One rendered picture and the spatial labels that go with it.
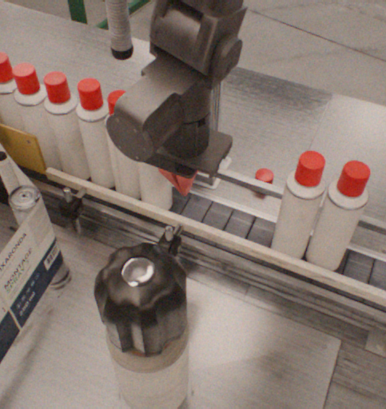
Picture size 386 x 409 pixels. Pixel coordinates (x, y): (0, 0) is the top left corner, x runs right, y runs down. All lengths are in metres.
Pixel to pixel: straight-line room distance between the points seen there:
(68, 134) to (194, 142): 0.28
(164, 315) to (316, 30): 2.59
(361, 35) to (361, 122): 1.86
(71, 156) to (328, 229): 0.42
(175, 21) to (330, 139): 0.62
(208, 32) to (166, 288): 0.23
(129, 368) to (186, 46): 0.31
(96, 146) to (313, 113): 0.50
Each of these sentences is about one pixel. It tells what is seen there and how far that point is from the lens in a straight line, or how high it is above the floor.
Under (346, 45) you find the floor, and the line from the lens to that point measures 2.85.
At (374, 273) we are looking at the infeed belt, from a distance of 0.82.
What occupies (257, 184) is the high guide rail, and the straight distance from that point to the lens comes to 0.77.
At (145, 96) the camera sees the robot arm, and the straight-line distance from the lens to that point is 0.50.
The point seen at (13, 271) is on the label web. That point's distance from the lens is 0.64.
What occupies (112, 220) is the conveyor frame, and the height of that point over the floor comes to 0.86.
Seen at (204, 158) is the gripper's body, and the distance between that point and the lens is 0.60.
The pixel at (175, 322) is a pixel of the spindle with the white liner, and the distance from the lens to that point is 0.45.
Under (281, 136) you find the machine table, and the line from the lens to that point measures 1.04.
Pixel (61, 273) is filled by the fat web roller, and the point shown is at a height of 0.90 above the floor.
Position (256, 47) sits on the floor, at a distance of 2.75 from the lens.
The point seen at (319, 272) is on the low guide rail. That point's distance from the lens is 0.76.
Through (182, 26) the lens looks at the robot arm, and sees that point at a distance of 0.49.
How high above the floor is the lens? 1.54
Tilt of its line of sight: 51 degrees down
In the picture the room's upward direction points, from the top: straight up
